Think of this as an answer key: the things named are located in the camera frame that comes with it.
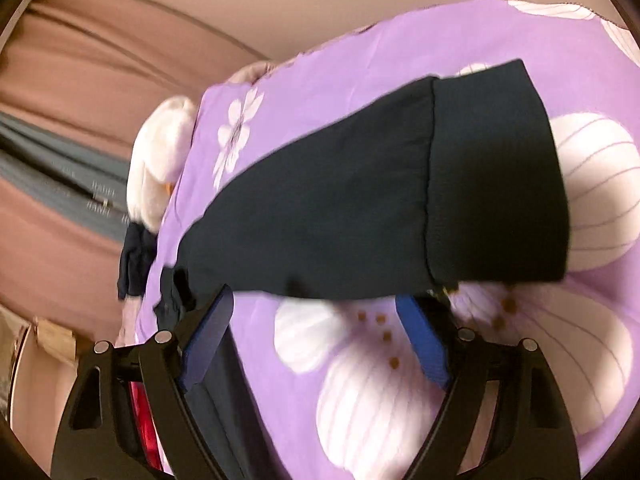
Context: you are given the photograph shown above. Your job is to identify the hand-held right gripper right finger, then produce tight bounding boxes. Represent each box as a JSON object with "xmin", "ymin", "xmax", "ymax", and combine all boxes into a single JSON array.
[{"xmin": 395, "ymin": 294, "xmax": 582, "ymax": 480}]

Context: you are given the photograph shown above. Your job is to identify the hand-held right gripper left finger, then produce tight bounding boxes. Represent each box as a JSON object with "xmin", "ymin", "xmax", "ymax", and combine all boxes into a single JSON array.
[{"xmin": 50, "ymin": 284, "xmax": 235, "ymax": 480}]

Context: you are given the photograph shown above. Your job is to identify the dark navy sweater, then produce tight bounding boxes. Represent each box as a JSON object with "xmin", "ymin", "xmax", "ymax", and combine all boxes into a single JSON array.
[{"xmin": 152, "ymin": 59, "xmax": 572, "ymax": 480}]

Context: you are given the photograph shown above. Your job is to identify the folded dark navy clothes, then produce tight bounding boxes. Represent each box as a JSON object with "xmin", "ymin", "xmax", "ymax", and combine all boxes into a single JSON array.
[{"xmin": 116, "ymin": 221, "xmax": 158, "ymax": 301}]

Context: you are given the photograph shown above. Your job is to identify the red down jacket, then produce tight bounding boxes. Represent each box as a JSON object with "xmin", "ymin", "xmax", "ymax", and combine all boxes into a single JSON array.
[{"xmin": 127, "ymin": 380, "xmax": 166, "ymax": 472}]

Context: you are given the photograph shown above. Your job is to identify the brown cardboard box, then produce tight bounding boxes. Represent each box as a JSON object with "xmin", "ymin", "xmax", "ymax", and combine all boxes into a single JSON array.
[{"xmin": 30, "ymin": 317, "xmax": 83, "ymax": 367}]

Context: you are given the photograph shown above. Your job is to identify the white plush toy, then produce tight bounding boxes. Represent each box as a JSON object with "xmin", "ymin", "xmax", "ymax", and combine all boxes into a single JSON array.
[{"xmin": 125, "ymin": 95, "xmax": 198, "ymax": 233}]

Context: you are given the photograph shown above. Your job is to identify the purple floral blanket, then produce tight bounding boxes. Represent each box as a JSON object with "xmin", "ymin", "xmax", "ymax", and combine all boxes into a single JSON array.
[{"xmin": 115, "ymin": 0, "xmax": 640, "ymax": 480}]

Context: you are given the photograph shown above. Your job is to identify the pink-brown curtain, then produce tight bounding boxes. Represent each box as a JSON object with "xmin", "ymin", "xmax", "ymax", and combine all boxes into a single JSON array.
[{"xmin": 0, "ymin": 0, "xmax": 273, "ymax": 326}]

